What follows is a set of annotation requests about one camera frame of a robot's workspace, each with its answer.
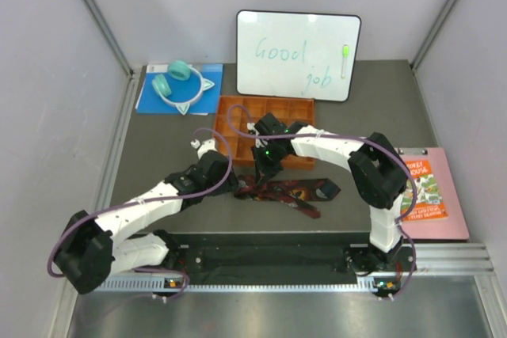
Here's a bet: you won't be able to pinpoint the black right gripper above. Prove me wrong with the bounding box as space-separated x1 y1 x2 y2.
251 142 284 186

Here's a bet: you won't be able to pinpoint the red patterned necktie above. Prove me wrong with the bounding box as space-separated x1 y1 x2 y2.
234 175 341 219

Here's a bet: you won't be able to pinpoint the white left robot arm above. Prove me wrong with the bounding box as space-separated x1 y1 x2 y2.
48 150 237 294

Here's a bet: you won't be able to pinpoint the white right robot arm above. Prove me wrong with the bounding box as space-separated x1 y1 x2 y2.
247 113 410 272

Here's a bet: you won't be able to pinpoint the orange wooden compartment tray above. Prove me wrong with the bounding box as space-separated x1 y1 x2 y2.
214 95 315 167

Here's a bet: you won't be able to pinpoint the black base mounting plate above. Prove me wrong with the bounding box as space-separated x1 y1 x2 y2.
162 231 414 274

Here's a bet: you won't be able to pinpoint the blue folder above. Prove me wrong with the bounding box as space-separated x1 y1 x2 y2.
135 61 223 115

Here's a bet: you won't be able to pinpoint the teal cat-ear headphones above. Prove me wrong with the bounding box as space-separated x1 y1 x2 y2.
151 61 215 116

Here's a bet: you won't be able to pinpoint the white dry-erase board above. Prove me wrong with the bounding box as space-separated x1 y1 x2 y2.
236 9 362 102

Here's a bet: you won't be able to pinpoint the green whiteboard marker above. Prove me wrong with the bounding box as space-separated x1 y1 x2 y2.
341 44 349 79

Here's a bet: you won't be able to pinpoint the orange treehouse book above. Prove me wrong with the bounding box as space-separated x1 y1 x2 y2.
403 160 448 222

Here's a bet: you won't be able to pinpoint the pink clipboard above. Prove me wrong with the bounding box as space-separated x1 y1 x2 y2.
399 147 470 241

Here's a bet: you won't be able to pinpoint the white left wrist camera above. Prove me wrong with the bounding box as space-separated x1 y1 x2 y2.
190 138 217 159

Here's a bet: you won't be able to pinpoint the grey slotted cable duct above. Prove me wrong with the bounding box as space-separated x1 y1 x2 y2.
97 275 395 293

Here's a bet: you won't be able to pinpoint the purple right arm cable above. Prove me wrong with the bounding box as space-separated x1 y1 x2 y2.
227 104 419 302

